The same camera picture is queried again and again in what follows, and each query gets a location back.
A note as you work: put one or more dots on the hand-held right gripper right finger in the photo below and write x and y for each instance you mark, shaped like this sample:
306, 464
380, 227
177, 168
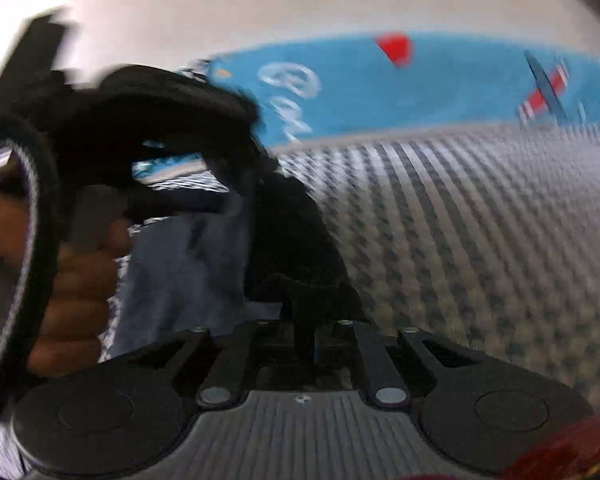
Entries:
325, 347

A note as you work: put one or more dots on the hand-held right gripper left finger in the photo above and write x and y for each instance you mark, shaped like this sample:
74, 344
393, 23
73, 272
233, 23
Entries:
275, 340

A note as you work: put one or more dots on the black garment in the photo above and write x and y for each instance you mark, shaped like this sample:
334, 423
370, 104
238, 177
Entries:
300, 240

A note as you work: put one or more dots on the grey-blue garment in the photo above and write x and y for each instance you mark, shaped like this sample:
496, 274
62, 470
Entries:
180, 270

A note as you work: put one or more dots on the person's left hand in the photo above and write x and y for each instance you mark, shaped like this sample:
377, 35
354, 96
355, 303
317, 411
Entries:
80, 300

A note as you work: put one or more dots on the blue white houndstooth bed mat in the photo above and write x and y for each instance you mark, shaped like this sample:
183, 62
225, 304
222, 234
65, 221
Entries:
455, 240

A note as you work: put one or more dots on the dark red cloth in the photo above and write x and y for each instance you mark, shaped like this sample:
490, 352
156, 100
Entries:
570, 450

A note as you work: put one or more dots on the blue printed quilt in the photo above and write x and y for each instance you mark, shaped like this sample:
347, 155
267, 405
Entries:
430, 85

